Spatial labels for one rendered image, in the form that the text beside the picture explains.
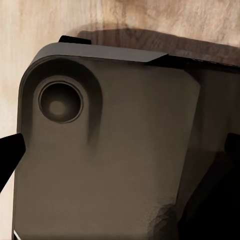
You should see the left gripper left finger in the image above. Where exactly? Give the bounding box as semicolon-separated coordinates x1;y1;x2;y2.
0;133;26;193

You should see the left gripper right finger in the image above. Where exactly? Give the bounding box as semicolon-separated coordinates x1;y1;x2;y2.
224;133;240;173

